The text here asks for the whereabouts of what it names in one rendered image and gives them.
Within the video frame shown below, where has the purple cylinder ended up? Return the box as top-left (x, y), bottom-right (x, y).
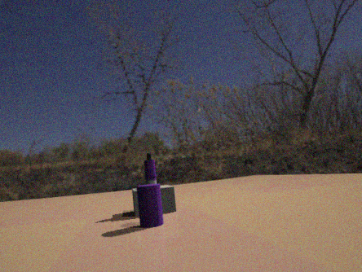
top-left (137, 184), bottom-right (163, 228)

